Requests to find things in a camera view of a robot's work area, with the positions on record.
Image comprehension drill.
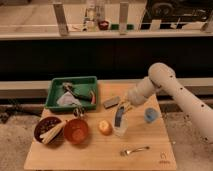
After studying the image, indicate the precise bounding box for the blue sponge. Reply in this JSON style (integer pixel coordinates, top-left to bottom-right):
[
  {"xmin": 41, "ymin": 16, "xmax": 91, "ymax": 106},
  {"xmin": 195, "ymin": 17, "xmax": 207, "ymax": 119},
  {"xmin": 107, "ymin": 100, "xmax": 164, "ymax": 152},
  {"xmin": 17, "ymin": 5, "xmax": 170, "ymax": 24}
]
[{"xmin": 114, "ymin": 106, "xmax": 124, "ymax": 127}]

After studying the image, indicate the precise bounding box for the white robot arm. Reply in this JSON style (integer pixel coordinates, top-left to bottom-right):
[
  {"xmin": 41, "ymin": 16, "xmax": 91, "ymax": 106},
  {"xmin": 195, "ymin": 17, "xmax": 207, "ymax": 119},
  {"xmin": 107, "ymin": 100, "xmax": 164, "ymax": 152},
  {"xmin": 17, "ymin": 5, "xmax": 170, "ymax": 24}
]
[{"xmin": 121, "ymin": 63, "xmax": 213, "ymax": 143}]

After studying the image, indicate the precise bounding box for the clear plastic cup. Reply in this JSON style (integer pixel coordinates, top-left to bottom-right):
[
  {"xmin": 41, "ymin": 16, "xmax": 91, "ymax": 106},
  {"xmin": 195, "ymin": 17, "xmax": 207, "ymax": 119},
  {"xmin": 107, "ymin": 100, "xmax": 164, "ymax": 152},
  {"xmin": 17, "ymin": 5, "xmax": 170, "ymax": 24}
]
[{"xmin": 113, "ymin": 115, "xmax": 128, "ymax": 137}]

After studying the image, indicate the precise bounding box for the blue paper cup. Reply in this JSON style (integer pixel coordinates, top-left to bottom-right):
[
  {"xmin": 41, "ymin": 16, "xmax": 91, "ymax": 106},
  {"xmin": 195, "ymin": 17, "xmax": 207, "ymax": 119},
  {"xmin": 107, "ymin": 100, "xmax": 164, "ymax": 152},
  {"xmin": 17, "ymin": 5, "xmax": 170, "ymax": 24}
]
[{"xmin": 144, "ymin": 108, "xmax": 159, "ymax": 123}]

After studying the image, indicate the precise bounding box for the grey rectangular block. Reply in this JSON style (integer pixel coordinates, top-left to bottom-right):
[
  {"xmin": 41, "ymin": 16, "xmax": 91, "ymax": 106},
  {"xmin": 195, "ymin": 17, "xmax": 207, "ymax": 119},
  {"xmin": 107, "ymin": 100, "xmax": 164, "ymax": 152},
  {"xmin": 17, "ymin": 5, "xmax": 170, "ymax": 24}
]
[{"xmin": 103, "ymin": 96, "xmax": 120, "ymax": 109}]

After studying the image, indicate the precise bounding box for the orange fruit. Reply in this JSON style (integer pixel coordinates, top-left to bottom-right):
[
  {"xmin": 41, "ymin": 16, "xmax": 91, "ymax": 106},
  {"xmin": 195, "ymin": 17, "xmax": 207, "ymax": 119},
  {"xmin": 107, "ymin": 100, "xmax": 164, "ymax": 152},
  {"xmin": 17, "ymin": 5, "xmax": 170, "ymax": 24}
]
[{"xmin": 98, "ymin": 120, "xmax": 112, "ymax": 135}]

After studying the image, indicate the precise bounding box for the orange carrot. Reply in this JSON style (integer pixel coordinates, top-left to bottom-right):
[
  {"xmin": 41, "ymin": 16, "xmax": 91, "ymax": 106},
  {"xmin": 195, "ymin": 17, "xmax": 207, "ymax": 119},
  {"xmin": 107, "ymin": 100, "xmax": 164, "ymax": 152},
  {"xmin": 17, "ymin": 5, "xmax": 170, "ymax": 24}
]
[{"xmin": 90, "ymin": 90, "xmax": 96, "ymax": 104}]

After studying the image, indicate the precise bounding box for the wooden board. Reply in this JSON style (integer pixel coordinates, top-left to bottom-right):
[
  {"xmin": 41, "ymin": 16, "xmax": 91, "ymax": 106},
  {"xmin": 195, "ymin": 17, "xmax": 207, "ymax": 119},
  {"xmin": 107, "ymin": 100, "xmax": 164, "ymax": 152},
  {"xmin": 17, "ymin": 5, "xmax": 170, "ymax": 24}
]
[{"xmin": 24, "ymin": 82, "xmax": 177, "ymax": 171}]

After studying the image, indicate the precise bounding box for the silver fork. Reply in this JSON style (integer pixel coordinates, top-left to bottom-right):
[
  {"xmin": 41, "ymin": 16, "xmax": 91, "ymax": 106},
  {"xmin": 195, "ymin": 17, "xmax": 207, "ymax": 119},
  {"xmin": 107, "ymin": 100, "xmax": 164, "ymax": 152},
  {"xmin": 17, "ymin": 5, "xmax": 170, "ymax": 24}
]
[{"xmin": 120, "ymin": 146, "xmax": 150, "ymax": 156}]

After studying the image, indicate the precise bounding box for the small metal keyring object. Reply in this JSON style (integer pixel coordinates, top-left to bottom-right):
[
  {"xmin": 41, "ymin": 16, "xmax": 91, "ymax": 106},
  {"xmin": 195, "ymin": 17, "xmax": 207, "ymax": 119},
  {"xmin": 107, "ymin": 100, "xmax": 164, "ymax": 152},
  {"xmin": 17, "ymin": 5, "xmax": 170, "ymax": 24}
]
[{"xmin": 73, "ymin": 107, "xmax": 85, "ymax": 119}]

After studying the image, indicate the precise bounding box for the orange bowl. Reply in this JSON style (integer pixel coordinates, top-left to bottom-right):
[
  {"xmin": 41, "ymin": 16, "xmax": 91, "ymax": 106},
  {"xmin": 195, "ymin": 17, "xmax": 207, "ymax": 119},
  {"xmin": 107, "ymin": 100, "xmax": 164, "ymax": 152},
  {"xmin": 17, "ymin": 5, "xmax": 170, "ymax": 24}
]
[{"xmin": 64, "ymin": 119, "xmax": 89, "ymax": 144}]

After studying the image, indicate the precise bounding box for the crumpled grey cloth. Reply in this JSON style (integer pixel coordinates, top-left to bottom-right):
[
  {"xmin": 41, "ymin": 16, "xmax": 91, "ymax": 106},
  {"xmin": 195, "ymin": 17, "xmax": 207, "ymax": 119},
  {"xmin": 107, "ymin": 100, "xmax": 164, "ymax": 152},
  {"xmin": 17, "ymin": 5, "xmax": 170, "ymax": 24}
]
[{"xmin": 57, "ymin": 92, "xmax": 81, "ymax": 106}]

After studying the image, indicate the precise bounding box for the green plastic tray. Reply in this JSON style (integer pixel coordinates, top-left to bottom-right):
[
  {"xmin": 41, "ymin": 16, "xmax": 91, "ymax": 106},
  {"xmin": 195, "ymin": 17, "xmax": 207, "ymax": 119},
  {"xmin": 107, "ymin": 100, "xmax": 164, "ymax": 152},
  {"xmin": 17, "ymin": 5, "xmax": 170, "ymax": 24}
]
[{"xmin": 45, "ymin": 76, "xmax": 98, "ymax": 112}]

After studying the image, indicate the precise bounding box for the green box on shelf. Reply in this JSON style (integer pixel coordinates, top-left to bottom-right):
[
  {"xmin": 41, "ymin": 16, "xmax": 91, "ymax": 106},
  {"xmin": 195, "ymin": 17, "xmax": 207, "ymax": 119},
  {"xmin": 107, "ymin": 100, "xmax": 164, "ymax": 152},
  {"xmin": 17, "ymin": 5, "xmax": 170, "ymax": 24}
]
[{"xmin": 110, "ymin": 23, "xmax": 134, "ymax": 30}]

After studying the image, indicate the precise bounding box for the dark bowl with food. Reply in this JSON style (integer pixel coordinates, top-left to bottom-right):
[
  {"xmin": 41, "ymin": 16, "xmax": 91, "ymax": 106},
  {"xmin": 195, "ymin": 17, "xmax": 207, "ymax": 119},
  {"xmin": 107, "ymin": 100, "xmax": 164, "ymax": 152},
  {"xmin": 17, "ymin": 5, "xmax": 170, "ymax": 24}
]
[{"xmin": 34, "ymin": 117, "xmax": 66, "ymax": 144}]

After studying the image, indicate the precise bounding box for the red small container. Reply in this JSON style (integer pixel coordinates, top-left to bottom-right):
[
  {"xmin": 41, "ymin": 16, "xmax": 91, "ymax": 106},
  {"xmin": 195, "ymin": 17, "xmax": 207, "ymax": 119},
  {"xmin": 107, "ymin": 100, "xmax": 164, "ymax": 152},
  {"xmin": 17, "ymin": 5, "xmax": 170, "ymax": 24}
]
[{"xmin": 98, "ymin": 20, "xmax": 110, "ymax": 30}]

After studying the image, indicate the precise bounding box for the black handled tool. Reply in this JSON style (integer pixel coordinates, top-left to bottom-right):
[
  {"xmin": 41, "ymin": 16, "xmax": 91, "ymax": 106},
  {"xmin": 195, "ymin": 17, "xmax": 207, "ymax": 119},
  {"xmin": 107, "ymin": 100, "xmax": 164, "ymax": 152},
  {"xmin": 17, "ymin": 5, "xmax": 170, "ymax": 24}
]
[{"xmin": 62, "ymin": 82, "xmax": 93, "ymax": 102}]

